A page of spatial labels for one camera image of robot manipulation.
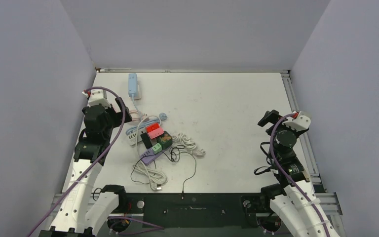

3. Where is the purple USB power strip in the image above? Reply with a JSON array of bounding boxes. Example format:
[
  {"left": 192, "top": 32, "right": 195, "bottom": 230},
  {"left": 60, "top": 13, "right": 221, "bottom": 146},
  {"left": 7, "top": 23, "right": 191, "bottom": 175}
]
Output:
[{"left": 139, "top": 150, "right": 163, "bottom": 166}]

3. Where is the light green charger plug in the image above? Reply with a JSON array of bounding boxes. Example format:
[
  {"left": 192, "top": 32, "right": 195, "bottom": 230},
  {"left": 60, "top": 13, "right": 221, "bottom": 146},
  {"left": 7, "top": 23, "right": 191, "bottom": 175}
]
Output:
[{"left": 152, "top": 143, "right": 162, "bottom": 154}]

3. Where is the dark green cube socket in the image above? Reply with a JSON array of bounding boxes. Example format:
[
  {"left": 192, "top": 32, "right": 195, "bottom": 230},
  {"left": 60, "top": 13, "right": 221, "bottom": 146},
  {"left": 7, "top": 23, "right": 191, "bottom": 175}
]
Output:
[{"left": 156, "top": 131, "right": 173, "bottom": 150}]

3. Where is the white cord of purple strip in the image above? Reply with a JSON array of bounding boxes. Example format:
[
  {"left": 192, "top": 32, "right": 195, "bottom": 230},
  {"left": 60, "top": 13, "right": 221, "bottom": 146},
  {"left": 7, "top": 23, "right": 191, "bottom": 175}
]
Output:
[{"left": 172, "top": 132, "right": 206, "bottom": 158}]

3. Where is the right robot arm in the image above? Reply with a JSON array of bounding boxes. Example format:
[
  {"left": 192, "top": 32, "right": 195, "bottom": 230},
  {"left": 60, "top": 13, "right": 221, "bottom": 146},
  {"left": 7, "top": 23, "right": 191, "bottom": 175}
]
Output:
[{"left": 258, "top": 110, "right": 339, "bottom": 237}]

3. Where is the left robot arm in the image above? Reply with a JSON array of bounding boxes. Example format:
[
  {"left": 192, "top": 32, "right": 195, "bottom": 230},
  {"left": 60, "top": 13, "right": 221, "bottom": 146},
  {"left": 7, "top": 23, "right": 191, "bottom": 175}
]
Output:
[{"left": 39, "top": 96, "right": 132, "bottom": 237}]

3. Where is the red pink plug adapter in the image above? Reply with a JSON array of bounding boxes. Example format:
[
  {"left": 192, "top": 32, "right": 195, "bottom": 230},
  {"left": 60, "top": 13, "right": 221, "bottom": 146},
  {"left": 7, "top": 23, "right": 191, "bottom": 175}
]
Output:
[{"left": 146, "top": 122, "right": 164, "bottom": 139}]

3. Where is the white power strip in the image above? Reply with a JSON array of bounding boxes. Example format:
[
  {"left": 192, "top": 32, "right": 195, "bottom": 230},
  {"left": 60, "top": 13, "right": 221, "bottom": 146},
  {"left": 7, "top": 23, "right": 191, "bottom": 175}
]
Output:
[{"left": 127, "top": 131, "right": 144, "bottom": 146}]

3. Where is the black power adapter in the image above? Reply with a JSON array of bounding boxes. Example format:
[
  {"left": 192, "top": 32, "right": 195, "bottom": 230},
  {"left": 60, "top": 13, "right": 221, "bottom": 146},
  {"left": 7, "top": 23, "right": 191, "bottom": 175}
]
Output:
[{"left": 140, "top": 132, "right": 153, "bottom": 149}]

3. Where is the light blue power strip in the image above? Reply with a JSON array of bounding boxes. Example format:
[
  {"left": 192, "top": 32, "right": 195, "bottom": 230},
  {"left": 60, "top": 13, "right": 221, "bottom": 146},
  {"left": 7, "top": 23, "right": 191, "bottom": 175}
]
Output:
[{"left": 128, "top": 73, "right": 138, "bottom": 99}]

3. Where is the pink cable coil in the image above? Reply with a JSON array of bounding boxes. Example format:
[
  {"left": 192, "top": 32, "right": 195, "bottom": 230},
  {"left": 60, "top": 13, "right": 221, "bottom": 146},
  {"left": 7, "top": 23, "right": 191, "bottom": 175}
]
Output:
[{"left": 130, "top": 110, "right": 148, "bottom": 122}]

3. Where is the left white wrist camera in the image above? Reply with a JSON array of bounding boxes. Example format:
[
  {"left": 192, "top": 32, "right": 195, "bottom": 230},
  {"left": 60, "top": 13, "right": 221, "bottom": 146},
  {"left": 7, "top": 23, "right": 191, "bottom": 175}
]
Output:
[{"left": 82, "top": 89, "right": 110, "bottom": 108}]

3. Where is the thin black cable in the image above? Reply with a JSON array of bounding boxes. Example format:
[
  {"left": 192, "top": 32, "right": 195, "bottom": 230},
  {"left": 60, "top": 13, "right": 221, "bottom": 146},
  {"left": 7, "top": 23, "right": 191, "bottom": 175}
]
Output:
[{"left": 130, "top": 145, "right": 198, "bottom": 194}]

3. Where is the white coiled cord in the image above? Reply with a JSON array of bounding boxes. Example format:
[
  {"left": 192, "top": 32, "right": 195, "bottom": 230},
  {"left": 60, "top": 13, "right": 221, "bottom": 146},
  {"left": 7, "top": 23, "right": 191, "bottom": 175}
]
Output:
[{"left": 132, "top": 115, "right": 169, "bottom": 192}]

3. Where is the aluminium table frame rail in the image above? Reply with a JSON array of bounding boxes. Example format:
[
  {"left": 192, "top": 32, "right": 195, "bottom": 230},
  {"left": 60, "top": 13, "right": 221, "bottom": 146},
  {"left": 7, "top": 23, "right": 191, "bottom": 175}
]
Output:
[{"left": 281, "top": 70, "right": 344, "bottom": 217}]

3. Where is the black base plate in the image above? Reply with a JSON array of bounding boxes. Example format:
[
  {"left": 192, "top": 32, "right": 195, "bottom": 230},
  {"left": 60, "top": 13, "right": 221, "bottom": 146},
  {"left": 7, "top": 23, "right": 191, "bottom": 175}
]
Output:
[{"left": 113, "top": 193, "right": 282, "bottom": 231}]

